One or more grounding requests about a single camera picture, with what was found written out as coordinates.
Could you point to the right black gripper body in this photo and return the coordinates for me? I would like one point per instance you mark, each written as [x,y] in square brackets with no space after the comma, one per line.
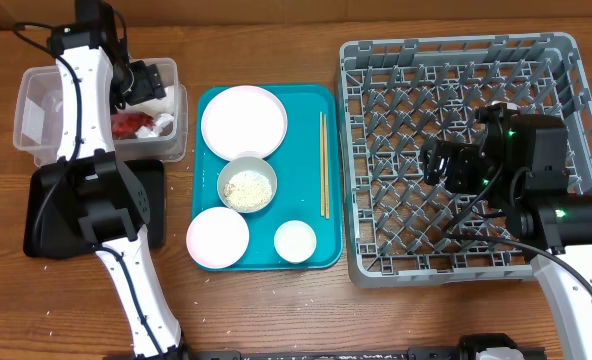
[465,173]

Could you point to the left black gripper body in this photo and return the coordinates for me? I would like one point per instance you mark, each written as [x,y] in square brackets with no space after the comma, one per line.
[144,84]

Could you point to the grey bowl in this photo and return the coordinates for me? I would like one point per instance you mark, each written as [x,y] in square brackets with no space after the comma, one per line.
[243,164]

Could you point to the small pink bowl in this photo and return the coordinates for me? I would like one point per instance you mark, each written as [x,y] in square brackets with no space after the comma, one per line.
[217,238]

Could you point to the white cup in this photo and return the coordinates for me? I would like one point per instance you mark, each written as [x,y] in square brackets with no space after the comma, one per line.
[295,241]

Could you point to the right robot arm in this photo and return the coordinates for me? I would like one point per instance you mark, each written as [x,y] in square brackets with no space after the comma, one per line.
[517,178]

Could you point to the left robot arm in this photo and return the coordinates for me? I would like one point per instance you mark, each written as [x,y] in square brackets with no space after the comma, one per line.
[93,63]

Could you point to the grey dishwasher rack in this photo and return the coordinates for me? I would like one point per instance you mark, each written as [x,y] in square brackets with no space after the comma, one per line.
[396,97]

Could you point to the red wrapper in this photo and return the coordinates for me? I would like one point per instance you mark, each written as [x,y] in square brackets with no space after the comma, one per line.
[125,125]

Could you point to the crumpled white tissue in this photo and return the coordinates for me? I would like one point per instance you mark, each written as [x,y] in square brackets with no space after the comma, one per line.
[161,111]

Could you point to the clear plastic bin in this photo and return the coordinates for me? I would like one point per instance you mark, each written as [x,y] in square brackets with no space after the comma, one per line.
[39,116]

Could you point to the large pink plate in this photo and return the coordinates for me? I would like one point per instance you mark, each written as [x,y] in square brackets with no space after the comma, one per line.
[244,121]

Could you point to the right wooden chopstick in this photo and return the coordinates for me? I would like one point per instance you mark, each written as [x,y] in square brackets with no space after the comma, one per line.
[326,168]

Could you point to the wooden chopstick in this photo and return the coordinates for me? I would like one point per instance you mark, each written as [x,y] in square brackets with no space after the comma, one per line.
[326,168]
[321,166]

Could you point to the left wooden chopstick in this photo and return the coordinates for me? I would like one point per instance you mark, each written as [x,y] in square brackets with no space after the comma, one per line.
[321,166]

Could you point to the pile of rice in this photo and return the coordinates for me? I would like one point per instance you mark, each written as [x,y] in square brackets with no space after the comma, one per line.
[248,191]

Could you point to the teal plastic tray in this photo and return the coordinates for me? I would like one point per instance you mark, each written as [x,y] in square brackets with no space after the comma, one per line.
[296,164]

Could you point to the black tray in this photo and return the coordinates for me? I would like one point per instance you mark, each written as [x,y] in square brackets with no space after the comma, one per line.
[70,212]

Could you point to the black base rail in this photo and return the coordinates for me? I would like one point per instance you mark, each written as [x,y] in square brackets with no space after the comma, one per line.
[470,347]

